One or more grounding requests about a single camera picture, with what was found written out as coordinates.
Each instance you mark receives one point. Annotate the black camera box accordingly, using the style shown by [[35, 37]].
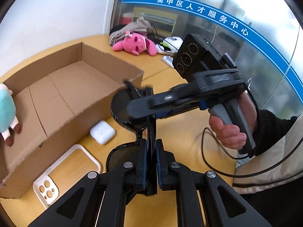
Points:
[[197, 54]]

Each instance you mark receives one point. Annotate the brown cardboard box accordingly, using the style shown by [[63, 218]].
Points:
[[58, 99]]

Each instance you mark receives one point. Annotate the white small plastic holder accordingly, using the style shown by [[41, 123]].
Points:
[[168, 60]]

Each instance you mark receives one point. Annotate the beige grey cloth bag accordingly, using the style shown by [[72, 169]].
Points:
[[117, 33]]

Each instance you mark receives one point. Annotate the green-haired pink plush doll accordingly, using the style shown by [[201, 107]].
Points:
[[8, 116]]

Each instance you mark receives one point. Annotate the person's right hand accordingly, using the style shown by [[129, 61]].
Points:
[[230, 135]]

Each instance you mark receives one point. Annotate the white earbuds case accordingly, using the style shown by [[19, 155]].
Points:
[[102, 132]]

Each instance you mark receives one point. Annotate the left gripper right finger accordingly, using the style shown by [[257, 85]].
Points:
[[203, 199]]

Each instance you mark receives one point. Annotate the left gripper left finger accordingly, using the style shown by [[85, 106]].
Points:
[[101, 199]]

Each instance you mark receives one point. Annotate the white clear phone case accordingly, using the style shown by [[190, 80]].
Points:
[[64, 173]]

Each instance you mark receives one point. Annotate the pink plush pig toy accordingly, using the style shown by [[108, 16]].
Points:
[[135, 43]]

